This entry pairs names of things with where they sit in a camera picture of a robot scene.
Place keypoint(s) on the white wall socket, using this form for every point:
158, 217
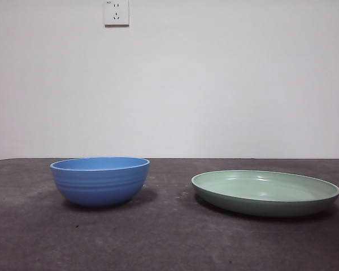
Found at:
121, 21

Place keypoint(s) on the blue ribbed bowl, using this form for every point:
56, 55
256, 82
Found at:
101, 186

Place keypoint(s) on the green round plate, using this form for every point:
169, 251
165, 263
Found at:
265, 207

